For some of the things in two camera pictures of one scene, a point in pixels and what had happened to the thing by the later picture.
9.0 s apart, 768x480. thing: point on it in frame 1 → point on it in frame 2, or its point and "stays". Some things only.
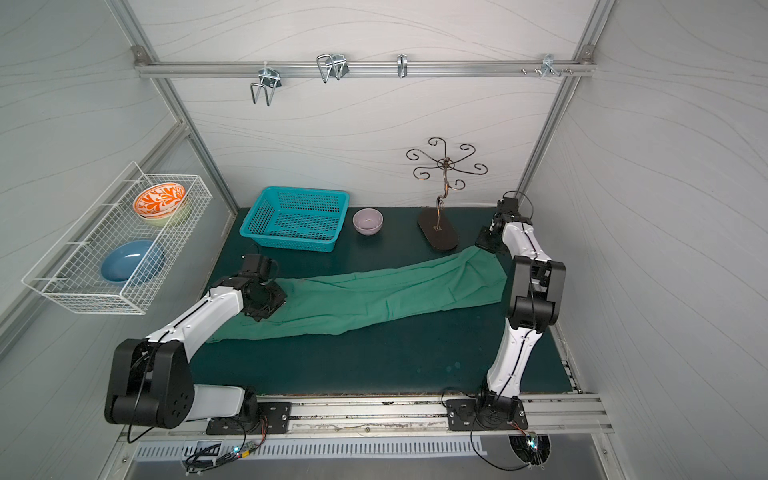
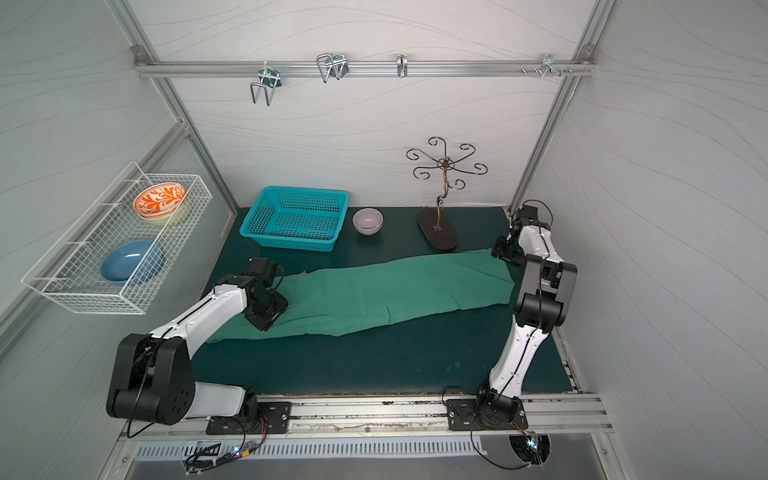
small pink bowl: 367,221 stays
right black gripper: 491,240 → 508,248
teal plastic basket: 303,218 stays
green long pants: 457,278 stays
